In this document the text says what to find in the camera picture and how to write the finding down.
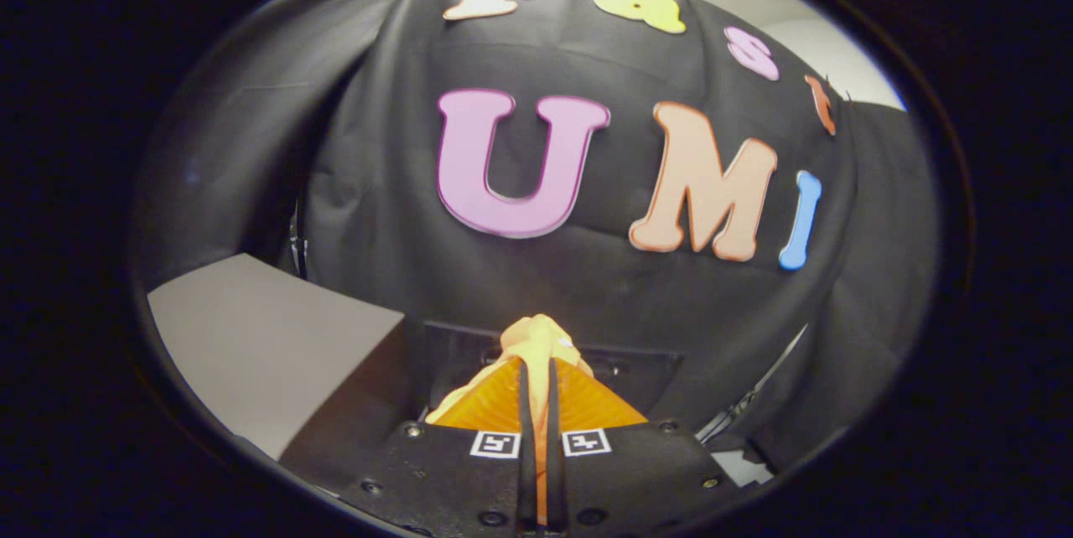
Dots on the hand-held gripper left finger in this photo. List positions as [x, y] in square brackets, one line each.
[526, 454]

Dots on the white cabinet with dark top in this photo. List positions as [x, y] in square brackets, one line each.
[268, 337]

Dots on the thin metal stand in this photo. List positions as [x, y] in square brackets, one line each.
[746, 400]

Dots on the orange garment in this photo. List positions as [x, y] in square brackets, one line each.
[541, 345]

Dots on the black backdrop cloth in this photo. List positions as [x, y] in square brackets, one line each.
[587, 287]

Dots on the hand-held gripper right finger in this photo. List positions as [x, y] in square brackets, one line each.
[555, 454]

